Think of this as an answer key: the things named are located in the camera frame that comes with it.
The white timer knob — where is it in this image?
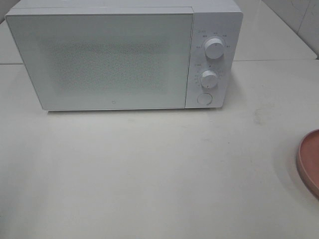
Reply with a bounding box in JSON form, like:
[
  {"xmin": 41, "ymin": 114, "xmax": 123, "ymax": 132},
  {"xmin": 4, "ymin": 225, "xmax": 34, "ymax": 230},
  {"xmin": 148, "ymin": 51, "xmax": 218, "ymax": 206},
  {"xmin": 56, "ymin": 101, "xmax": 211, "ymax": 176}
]
[{"xmin": 200, "ymin": 70, "xmax": 218, "ymax": 89}]

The pink round plate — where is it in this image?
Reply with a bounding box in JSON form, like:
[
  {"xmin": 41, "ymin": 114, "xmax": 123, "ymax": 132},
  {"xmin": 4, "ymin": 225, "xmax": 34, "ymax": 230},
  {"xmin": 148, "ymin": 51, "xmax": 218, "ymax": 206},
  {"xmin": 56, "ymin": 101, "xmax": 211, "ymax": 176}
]
[{"xmin": 296, "ymin": 129, "xmax": 319, "ymax": 199}]

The white microwave door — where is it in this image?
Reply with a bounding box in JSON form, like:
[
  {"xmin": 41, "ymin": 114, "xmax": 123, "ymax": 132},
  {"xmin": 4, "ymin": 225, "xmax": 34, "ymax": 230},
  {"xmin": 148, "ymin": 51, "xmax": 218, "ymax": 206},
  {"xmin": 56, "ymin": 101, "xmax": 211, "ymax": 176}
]
[{"xmin": 7, "ymin": 14, "xmax": 193, "ymax": 111}]

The white microwave oven body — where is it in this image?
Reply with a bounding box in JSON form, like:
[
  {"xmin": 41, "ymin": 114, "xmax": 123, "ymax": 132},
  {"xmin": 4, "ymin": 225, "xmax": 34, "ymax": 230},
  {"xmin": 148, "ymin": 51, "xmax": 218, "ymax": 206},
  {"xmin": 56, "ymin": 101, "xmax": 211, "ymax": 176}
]
[{"xmin": 5, "ymin": 0, "xmax": 243, "ymax": 111}]

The white upper power knob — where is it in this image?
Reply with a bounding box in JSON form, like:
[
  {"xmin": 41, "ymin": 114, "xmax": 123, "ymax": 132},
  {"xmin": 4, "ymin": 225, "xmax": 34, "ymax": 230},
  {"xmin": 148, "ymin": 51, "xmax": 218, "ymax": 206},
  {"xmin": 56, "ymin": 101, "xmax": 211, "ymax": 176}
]
[{"xmin": 204, "ymin": 37, "xmax": 225, "ymax": 60}]

